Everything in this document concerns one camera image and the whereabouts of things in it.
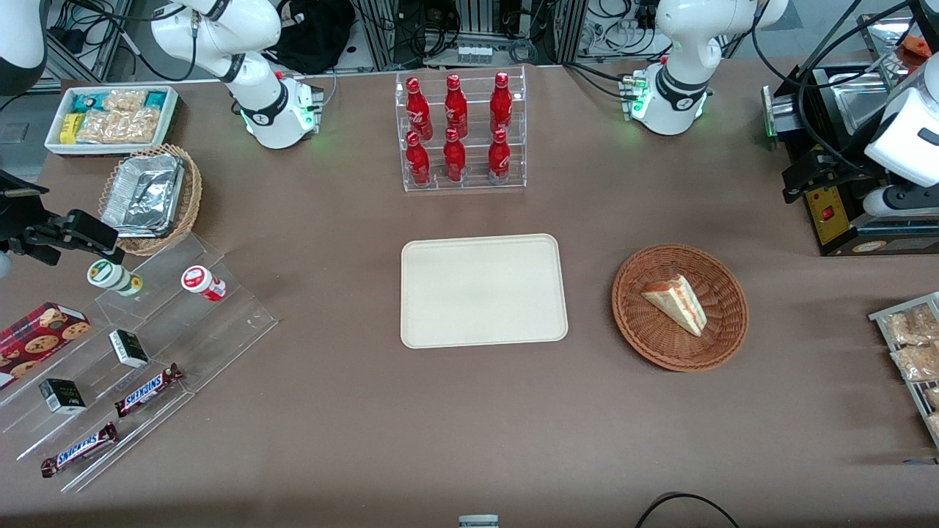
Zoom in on clear acrylic bottle rack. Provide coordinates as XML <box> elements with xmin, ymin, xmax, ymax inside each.
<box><xmin>394</xmin><ymin>66</ymin><xmax>527</xmax><ymax>193</ymax></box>

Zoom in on black food warmer machine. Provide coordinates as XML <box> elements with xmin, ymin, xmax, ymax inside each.
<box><xmin>761</xmin><ymin>11</ymin><xmax>939</xmax><ymax>257</ymax></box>

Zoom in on red cookie box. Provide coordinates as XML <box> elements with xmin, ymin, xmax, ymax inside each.
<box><xmin>0</xmin><ymin>302</ymin><xmax>92</xmax><ymax>390</ymax></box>

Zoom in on clear bags of crackers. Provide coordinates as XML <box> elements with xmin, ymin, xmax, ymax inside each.
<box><xmin>76</xmin><ymin>89</ymin><xmax>160</xmax><ymax>144</ymax></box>

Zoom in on red cola bottle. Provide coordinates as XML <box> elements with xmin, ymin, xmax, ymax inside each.
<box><xmin>406</xmin><ymin>131</ymin><xmax>431</xmax><ymax>186</ymax></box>
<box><xmin>489</xmin><ymin>71</ymin><xmax>514</xmax><ymax>134</ymax></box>
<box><xmin>444</xmin><ymin>73</ymin><xmax>469</xmax><ymax>139</ymax></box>
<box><xmin>488</xmin><ymin>128</ymin><xmax>511</xmax><ymax>184</ymax></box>
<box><xmin>443</xmin><ymin>128</ymin><xmax>467</xmax><ymax>183</ymax></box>
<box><xmin>405</xmin><ymin>76</ymin><xmax>434</xmax><ymax>142</ymax></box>

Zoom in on Snickers bar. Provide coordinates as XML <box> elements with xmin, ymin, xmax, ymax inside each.
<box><xmin>114</xmin><ymin>363</ymin><xmax>184</xmax><ymax>419</ymax></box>
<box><xmin>40</xmin><ymin>422</ymin><xmax>120</xmax><ymax>479</ymax></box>

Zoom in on red capped drink bottle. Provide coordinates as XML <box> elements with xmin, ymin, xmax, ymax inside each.
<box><xmin>181</xmin><ymin>265</ymin><xmax>227</xmax><ymax>302</ymax></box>

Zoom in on clear acrylic stepped display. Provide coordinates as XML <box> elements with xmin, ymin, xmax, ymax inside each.
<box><xmin>0</xmin><ymin>233</ymin><xmax>279</xmax><ymax>494</ymax></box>

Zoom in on black bag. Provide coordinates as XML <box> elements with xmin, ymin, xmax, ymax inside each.
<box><xmin>266</xmin><ymin>0</ymin><xmax>357</xmax><ymax>75</ymax></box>

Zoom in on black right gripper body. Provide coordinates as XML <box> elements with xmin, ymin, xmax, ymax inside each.
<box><xmin>0</xmin><ymin>170</ymin><xmax>52</xmax><ymax>254</ymax></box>

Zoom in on brown wicker basket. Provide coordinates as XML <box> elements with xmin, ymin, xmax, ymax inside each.
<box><xmin>611</xmin><ymin>243</ymin><xmax>750</xmax><ymax>373</ymax></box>

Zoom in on clear snack bag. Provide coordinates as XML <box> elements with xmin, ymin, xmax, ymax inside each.
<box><xmin>891</xmin><ymin>345</ymin><xmax>939</xmax><ymax>383</ymax></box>
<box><xmin>883</xmin><ymin>304</ymin><xmax>939</xmax><ymax>346</ymax></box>

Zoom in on black cable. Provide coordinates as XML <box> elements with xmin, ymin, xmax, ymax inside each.
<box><xmin>634</xmin><ymin>492</ymin><xmax>742</xmax><ymax>528</ymax></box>

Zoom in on small black box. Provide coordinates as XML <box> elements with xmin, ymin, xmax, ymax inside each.
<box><xmin>38</xmin><ymin>378</ymin><xmax>87</xmax><ymax>415</ymax></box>
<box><xmin>109</xmin><ymin>329</ymin><xmax>150</xmax><ymax>369</ymax></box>

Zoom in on white snack bin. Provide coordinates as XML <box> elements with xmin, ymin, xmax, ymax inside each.
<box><xmin>44</xmin><ymin>85</ymin><xmax>180</xmax><ymax>158</ymax></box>

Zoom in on stacked foil containers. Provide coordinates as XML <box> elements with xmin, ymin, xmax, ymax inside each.
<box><xmin>101</xmin><ymin>153</ymin><xmax>185</xmax><ymax>238</ymax></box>

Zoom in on green capped drink bottle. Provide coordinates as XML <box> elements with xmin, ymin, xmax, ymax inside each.
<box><xmin>87</xmin><ymin>259</ymin><xmax>144</xmax><ymax>297</ymax></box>

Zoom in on cream rectangular tray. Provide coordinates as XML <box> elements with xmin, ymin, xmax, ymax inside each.
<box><xmin>400</xmin><ymin>233</ymin><xmax>569</xmax><ymax>350</ymax></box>

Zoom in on tan wicker basket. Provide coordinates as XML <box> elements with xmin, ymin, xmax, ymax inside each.
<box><xmin>98</xmin><ymin>144</ymin><xmax>203</xmax><ymax>257</ymax></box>

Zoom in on tray of packaged snacks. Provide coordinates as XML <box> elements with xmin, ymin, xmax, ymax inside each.
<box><xmin>869</xmin><ymin>292</ymin><xmax>939</xmax><ymax>450</ymax></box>

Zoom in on triangular sandwich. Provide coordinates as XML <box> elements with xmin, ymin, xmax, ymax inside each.
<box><xmin>640</xmin><ymin>274</ymin><xmax>709</xmax><ymax>337</ymax></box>

